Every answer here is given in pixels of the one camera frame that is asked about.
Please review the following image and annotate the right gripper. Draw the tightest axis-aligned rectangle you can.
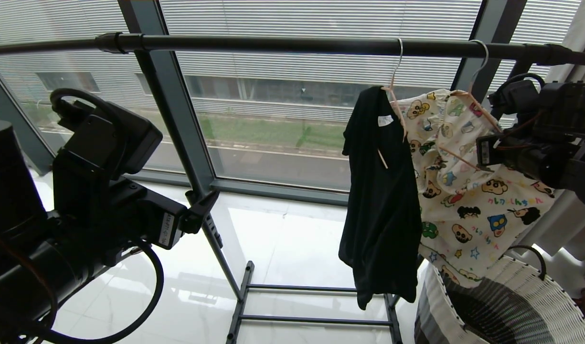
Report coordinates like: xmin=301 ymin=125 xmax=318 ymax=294
xmin=476 ymin=134 xmax=567 ymax=189

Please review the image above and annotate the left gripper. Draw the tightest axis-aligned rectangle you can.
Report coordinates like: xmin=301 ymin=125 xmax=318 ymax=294
xmin=0 ymin=179 xmax=188 ymax=331

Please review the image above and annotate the cream printed garment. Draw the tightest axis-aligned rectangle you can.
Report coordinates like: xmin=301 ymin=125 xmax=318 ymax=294
xmin=397 ymin=88 xmax=558 ymax=289

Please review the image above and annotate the pink clothes hanger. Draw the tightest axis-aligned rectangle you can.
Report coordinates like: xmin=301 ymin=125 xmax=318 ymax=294
xmin=436 ymin=40 xmax=504 ymax=172
xmin=377 ymin=38 xmax=408 ymax=169

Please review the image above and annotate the black garment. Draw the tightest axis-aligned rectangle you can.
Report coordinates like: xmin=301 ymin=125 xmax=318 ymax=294
xmin=339 ymin=86 xmax=423 ymax=310

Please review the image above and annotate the white laundry basket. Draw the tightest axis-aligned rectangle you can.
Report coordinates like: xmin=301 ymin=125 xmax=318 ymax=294
xmin=414 ymin=245 xmax=585 ymax=344

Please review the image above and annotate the black clothes rack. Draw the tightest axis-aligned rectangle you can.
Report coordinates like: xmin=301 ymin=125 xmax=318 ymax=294
xmin=0 ymin=32 xmax=585 ymax=344

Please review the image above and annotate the beige curtain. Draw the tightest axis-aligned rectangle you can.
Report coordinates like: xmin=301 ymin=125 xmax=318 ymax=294
xmin=517 ymin=0 xmax=585 ymax=261

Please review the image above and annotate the window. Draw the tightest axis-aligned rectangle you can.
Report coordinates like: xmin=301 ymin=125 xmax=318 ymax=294
xmin=0 ymin=0 xmax=584 ymax=207

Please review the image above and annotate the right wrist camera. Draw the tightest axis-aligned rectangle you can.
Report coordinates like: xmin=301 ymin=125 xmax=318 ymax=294
xmin=487 ymin=79 xmax=541 ymax=121

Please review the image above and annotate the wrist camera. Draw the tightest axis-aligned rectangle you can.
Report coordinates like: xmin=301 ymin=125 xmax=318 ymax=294
xmin=487 ymin=79 xmax=541 ymax=121
xmin=51 ymin=100 xmax=164 ymax=225

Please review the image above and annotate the black cable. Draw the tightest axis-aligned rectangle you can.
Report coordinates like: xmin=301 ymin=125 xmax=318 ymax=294
xmin=510 ymin=73 xmax=547 ymax=92
xmin=15 ymin=88 xmax=165 ymax=344

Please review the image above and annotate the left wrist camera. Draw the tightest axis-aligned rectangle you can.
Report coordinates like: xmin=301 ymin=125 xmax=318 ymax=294
xmin=51 ymin=100 xmax=164 ymax=225

